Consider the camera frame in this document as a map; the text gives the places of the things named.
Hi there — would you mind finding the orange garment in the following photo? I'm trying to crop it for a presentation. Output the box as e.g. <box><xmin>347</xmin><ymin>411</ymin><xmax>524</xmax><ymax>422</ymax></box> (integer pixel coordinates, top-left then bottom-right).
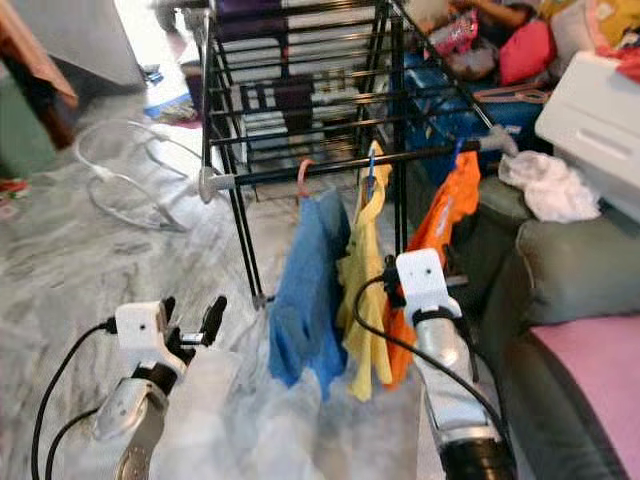
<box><xmin>382</xmin><ymin>150</ymin><xmax>481</xmax><ymax>389</ymax></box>

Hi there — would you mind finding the pink plastic hanger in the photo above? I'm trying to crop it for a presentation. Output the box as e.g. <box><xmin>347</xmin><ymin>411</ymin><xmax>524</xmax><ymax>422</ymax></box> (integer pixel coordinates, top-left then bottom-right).
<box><xmin>296</xmin><ymin>158</ymin><xmax>316</xmax><ymax>199</ymax></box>

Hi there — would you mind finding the yellow garment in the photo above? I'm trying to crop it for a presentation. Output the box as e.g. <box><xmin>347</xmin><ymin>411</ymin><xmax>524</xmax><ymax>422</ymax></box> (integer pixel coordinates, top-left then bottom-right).
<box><xmin>337</xmin><ymin>142</ymin><xmax>398</xmax><ymax>403</ymax></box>

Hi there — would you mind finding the blue garment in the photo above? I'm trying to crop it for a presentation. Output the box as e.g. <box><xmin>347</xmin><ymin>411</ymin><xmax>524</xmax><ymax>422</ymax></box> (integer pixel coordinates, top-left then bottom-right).
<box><xmin>268</xmin><ymin>188</ymin><xmax>351</xmax><ymax>401</ymax></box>

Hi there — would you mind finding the black metal drying rack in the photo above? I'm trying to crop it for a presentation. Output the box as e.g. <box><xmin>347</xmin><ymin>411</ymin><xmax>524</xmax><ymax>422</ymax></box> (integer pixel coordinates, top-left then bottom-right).
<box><xmin>155</xmin><ymin>0</ymin><xmax>521</xmax><ymax>306</ymax></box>

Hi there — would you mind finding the dark green sofa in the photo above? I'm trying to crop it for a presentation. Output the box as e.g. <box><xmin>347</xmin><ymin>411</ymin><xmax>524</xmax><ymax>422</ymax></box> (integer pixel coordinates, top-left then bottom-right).
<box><xmin>455</xmin><ymin>175</ymin><xmax>640</xmax><ymax>480</ymax></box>

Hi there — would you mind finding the large blue storage case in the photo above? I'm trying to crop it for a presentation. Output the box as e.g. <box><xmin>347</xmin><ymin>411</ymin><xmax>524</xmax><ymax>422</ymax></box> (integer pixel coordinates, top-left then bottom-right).
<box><xmin>400</xmin><ymin>50</ymin><xmax>551</xmax><ymax>191</ymax></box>

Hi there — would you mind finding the white crumpled cloth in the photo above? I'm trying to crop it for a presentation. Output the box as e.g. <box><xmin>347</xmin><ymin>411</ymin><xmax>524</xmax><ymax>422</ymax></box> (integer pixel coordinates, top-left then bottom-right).
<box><xmin>498</xmin><ymin>150</ymin><xmax>603</xmax><ymax>225</ymax></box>

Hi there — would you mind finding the blue floor mat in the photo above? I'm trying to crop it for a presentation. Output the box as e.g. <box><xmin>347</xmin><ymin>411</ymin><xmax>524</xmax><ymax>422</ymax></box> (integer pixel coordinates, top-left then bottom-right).
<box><xmin>145</xmin><ymin>85</ymin><xmax>201</xmax><ymax>129</ymax></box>

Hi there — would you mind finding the pink mat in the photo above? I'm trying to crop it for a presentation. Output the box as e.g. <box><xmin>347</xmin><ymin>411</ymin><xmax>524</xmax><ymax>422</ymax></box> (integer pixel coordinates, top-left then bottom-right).
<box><xmin>530</xmin><ymin>316</ymin><xmax>640</xmax><ymax>451</ymax></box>

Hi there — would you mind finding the green laundry basket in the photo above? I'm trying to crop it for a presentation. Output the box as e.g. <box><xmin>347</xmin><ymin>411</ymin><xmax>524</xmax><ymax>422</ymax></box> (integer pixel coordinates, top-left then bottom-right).
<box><xmin>0</xmin><ymin>60</ymin><xmax>58</xmax><ymax>181</ymax></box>

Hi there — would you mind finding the white plastic storage box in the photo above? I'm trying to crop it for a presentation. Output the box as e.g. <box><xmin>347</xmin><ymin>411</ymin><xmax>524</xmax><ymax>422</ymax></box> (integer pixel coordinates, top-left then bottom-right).
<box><xmin>534</xmin><ymin>50</ymin><xmax>640</xmax><ymax>226</ymax></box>

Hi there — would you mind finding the pink red cushion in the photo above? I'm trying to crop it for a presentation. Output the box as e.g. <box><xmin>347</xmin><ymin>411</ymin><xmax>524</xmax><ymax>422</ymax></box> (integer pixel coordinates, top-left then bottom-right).
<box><xmin>498</xmin><ymin>18</ymin><xmax>556</xmax><ymax>87</ymax></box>

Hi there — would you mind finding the seated person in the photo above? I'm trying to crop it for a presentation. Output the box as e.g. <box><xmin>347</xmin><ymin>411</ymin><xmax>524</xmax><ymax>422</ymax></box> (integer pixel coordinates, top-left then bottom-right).
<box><xmin>460</xmin><ymin>0</ymin><xmax>536</xmax><ymax>29</ymax></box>

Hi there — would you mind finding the orange brown wooden table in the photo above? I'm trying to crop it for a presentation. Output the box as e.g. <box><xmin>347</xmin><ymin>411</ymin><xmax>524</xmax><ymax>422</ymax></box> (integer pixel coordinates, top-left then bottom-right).
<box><xmin>0</xmin><ymin>0</ymin><xmax>79</xmax><ymax>109</ymax></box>

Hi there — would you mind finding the purple armchair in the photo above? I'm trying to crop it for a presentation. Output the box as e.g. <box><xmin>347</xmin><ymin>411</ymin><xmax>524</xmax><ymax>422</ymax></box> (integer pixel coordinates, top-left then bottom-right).
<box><xmin>175</xmin><ymin>0</ymin><xmax>316</xmax><ymax>146</ymax></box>

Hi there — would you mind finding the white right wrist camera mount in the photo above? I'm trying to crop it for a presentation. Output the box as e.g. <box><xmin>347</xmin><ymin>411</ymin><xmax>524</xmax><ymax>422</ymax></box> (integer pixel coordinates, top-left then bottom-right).
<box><xmin>395</xmin><ymin>248</ymin><xmax>449</xmax><ymax>326</ymax></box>

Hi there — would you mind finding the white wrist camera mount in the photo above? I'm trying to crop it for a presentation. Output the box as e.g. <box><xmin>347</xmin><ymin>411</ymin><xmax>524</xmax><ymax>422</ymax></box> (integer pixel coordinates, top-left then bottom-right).
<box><xmin>114</xmin><ymin>300</ymin><xmax>171</xmax><ymax>379</ymax></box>
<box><xmin>395</xmin><ymin>248</ymin><xmax>449</xmax><ymax>326</ymax></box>

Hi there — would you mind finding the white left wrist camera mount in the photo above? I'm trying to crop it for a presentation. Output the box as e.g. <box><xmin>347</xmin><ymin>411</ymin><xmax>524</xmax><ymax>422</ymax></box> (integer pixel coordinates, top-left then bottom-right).
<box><xmin>114</xmin><ymin>300</ymin><xmax>171</xmax><ymax>379</ymax></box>

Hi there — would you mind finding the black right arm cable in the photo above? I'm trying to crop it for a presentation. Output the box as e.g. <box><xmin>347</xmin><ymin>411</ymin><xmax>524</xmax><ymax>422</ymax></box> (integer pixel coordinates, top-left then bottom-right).
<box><xmin>352</xmin><ymin>268</ymin><xmax>511</xmax><ymax>441</ymax></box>

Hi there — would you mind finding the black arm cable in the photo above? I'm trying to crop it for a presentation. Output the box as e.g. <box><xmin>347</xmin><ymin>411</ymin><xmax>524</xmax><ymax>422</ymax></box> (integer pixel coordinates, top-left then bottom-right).
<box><xmin>30</xmin><ymin>318</ymin><xmax>121</xmax><ymax>480</ymax></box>
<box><xmin>46</xmin><ymin>405</ymin><xmax>106</xmax><ymax>480</ymax></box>
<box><xmin>352</xmin><ymin>268</ymin><xmax>511</xmax><ymax>441</ymax></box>

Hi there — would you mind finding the white baby bouncer frame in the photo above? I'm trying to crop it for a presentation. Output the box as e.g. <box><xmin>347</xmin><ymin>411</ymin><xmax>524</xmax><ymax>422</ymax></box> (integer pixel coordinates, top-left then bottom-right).
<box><xmin>74</xmin><ymin>120</ymin><xmax>211</xmax><ymax>234</ymax></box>

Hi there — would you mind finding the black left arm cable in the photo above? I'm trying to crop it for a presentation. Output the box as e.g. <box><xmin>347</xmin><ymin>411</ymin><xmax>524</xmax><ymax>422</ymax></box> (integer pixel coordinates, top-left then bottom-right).
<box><xmin>30</xmin><ymin>318</ymin><xmax>121</xmax><ymax>480</ymax></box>
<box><xmin>46</xmin><ymin>405</ymin><xmax>106</xmax><ymax>480</ymax></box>

